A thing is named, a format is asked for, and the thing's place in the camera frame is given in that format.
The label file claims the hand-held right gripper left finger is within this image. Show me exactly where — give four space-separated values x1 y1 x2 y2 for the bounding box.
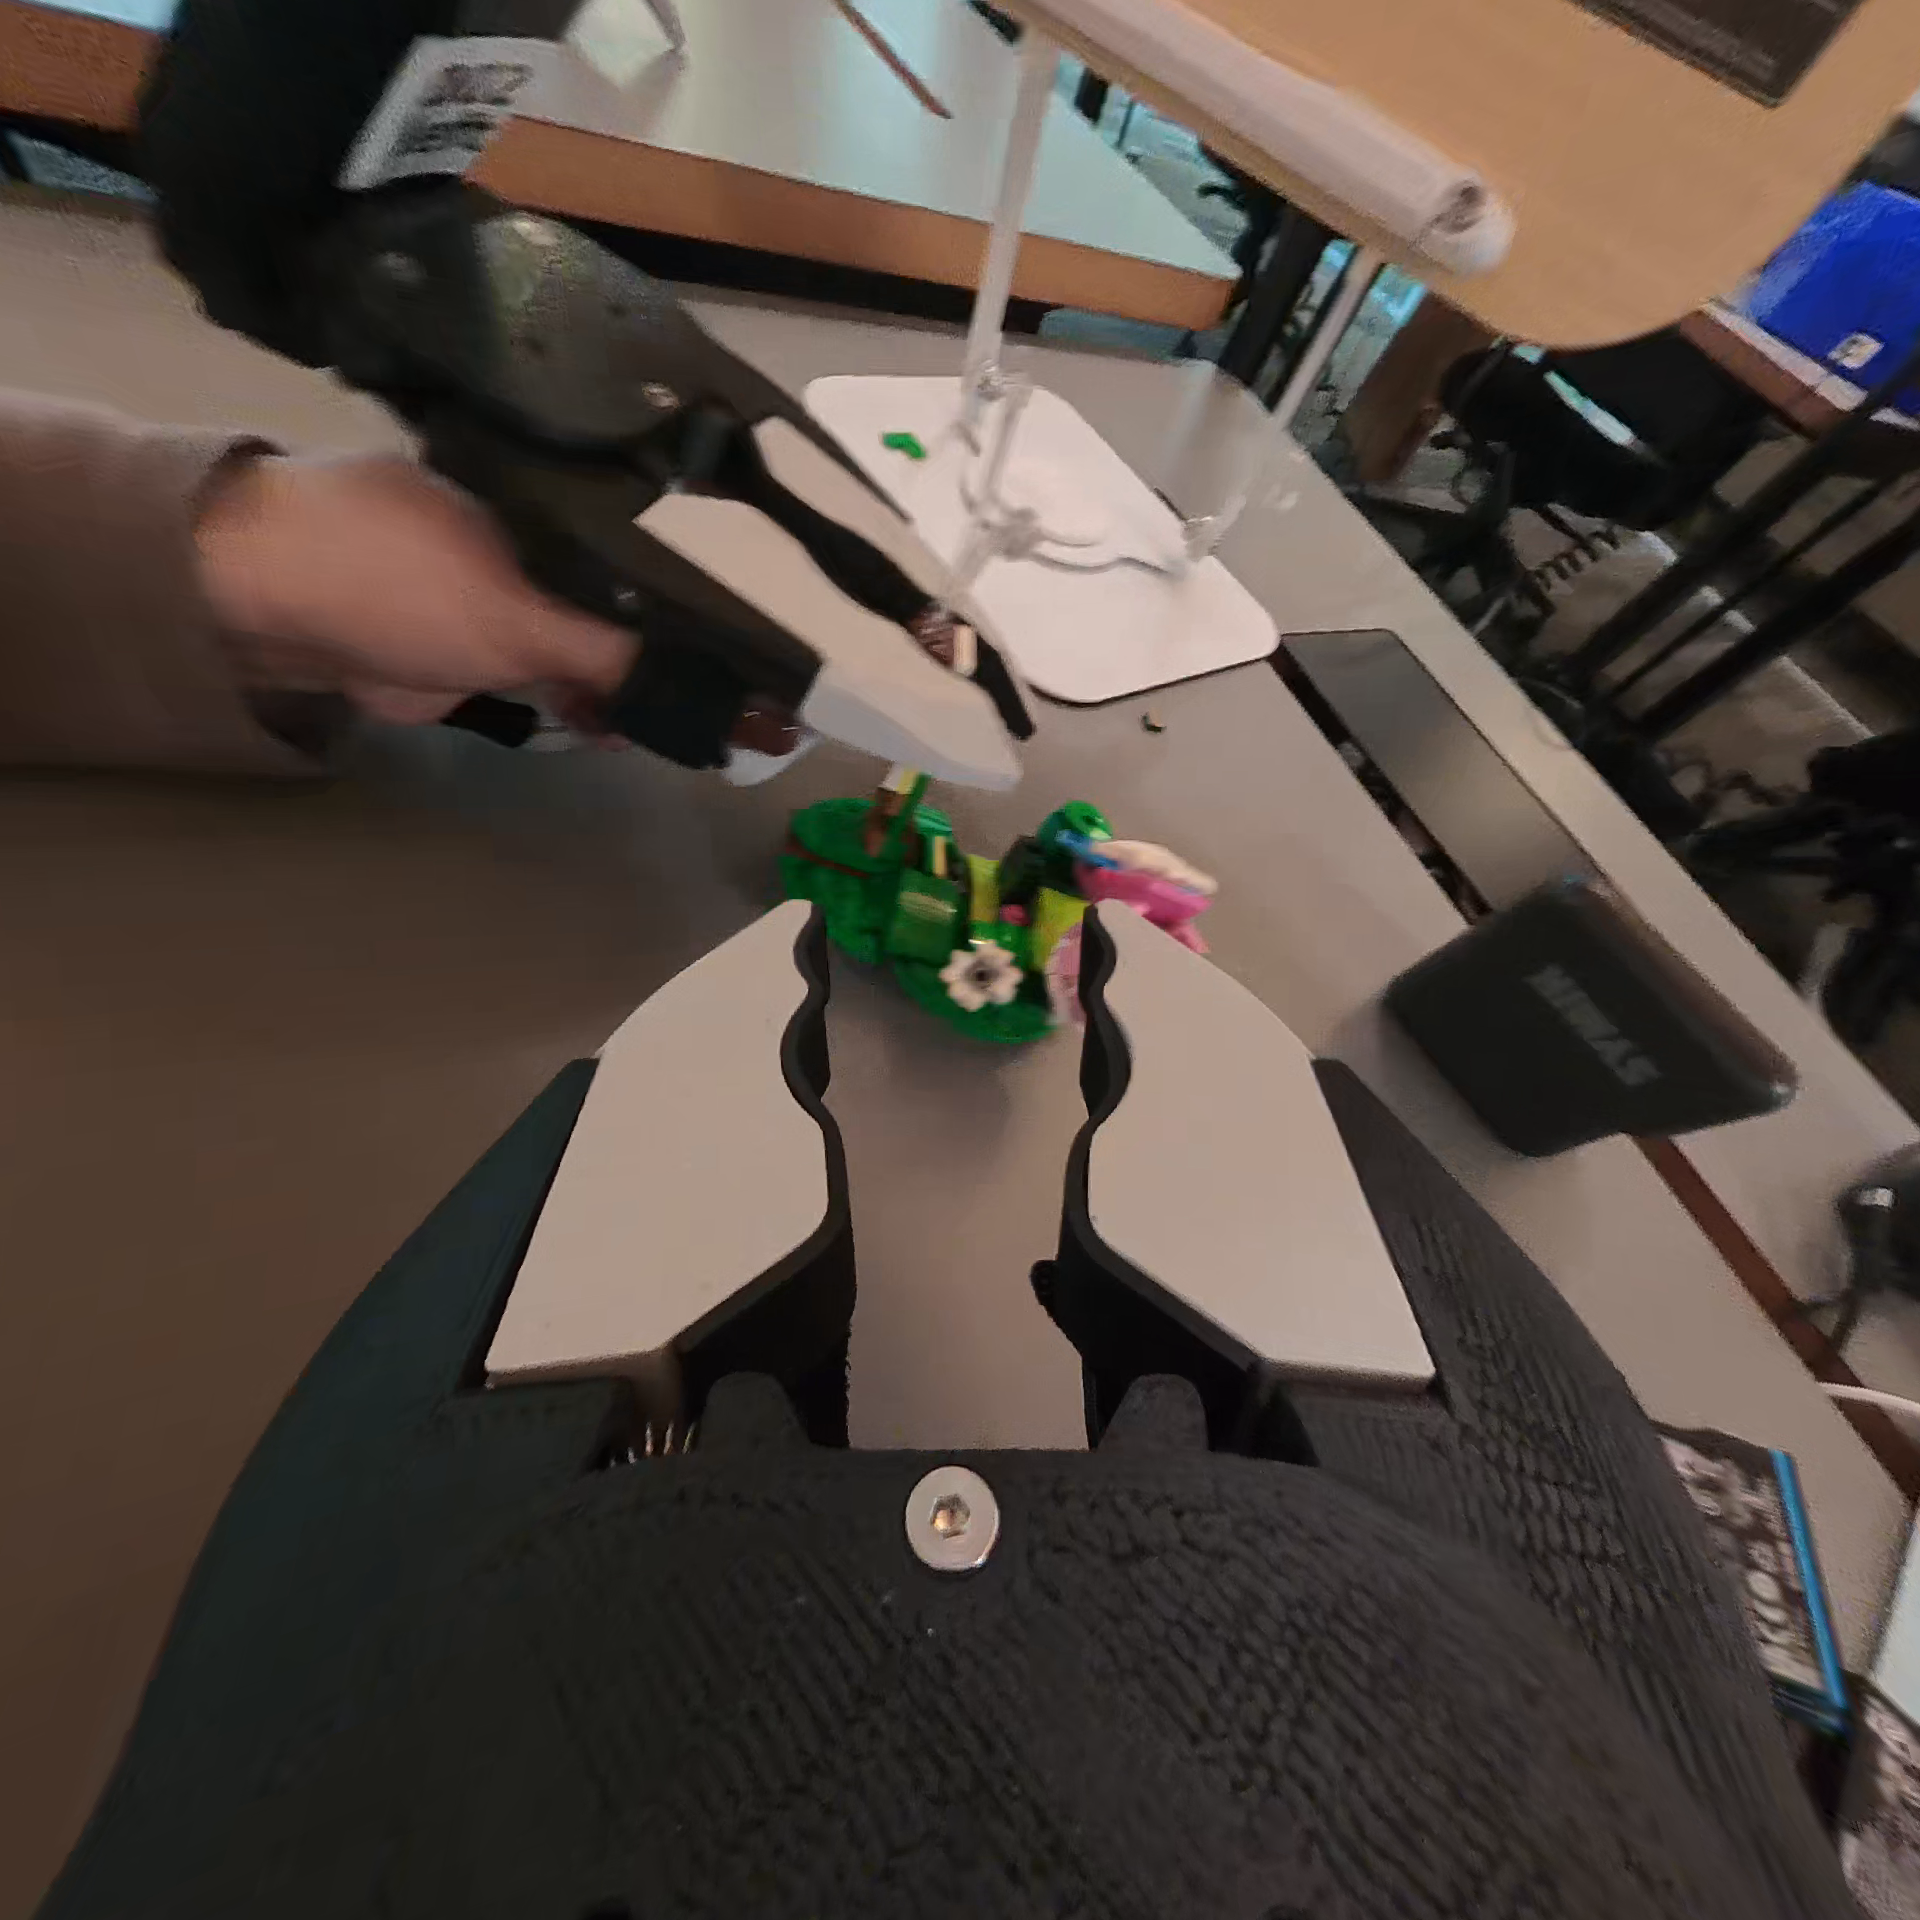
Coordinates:
485 899 860 1388

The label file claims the person's left hand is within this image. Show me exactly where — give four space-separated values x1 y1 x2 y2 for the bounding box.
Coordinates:
194 449 648 736

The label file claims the person's left forearm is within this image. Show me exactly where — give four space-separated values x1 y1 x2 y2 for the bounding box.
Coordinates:
0 385 353 777

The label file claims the dark object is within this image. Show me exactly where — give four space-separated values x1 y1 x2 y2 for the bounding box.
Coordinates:
1689 732 1920 1051

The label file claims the black charger case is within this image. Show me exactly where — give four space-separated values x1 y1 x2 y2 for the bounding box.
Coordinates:
1378 874 1802 1161

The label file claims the black office chair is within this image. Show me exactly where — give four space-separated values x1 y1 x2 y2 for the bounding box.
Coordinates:
1410 336 1774 635

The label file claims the wooden edged table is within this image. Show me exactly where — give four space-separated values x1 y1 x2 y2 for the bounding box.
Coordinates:
0 0 1251 330

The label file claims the tan wooden board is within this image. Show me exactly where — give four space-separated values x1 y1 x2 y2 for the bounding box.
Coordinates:
1170 0 1920 353

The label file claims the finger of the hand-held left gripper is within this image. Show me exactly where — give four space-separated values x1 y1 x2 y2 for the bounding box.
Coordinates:
638 496 1025 790
744 413 1042 741

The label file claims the green lego flower model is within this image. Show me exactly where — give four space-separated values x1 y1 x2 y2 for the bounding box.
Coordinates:
776 764 1216 1051

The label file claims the blue storage bin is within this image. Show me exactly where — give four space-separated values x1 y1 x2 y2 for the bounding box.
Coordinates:
1748 179 1920 424

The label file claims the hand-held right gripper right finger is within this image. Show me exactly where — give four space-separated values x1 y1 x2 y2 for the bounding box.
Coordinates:
1056 907 1438 1392

